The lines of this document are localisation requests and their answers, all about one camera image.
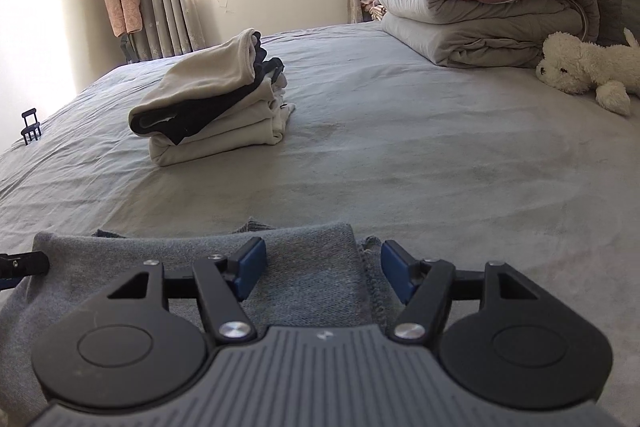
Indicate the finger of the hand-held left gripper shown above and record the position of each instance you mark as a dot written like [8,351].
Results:
[25,264]

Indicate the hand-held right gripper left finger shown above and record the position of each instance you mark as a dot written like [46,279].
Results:
[252,268]

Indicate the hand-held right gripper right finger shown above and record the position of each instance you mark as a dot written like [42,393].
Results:
[395,269]

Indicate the grey knit sweater with print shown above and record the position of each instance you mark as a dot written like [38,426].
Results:
[300,282]

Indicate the small black toy chair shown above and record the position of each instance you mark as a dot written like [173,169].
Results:
[31,127]

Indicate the patterned brown blanket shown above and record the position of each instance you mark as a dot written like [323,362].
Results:
[377,11]

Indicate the white plush dog toy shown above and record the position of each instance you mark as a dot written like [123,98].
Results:
[575,62]

